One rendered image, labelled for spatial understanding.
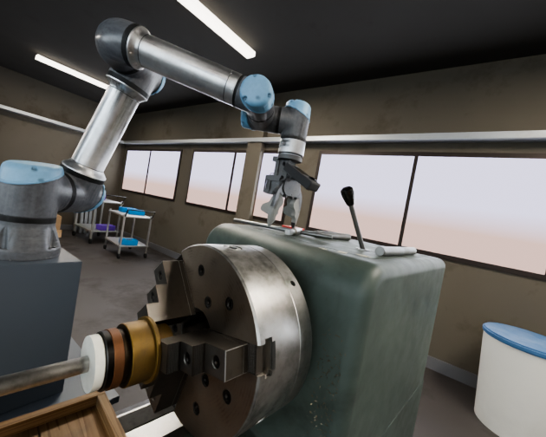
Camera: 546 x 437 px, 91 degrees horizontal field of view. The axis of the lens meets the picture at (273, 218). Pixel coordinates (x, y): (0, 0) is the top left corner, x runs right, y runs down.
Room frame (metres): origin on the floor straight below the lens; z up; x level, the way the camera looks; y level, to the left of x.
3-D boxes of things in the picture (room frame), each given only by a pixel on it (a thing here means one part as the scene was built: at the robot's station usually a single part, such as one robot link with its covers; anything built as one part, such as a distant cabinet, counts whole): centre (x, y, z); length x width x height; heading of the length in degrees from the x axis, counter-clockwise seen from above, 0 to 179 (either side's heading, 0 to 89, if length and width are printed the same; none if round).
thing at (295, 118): (0.78, -0.01, 1.57); 0.09 x 0.08 x 0.11; 89
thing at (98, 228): (5.72, 3.70, 0.51); 1.05 x 0.61 x 1.03; 51
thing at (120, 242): (5.02, 2.64, 0.44); 0.95 x 0.58 x 0.89; 54
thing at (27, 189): (0.67, 0.60, 1.27); 0.13 x 0.12 x 0.14; 179
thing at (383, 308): (0.80, -0.20, 1.06); 0.59 x 0.48 x 0.39; 137
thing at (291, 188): (0.79, -0.01, 1.42); 0.09 x 0.08 x 0.12; 47
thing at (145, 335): (0.38, 0.16, 1.08); 0.09 x 0.09 x 0.09; 47
